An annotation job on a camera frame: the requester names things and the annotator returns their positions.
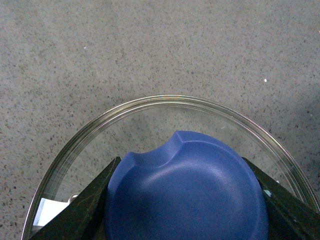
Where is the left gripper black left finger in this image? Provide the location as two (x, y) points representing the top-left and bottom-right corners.
(31, 156), (121, 240)

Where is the glass lid with blue knob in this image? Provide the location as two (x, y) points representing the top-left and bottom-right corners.
(22, 95), (320, 240)

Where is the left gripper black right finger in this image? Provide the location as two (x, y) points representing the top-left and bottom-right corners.
(244, 158), (320, 240)

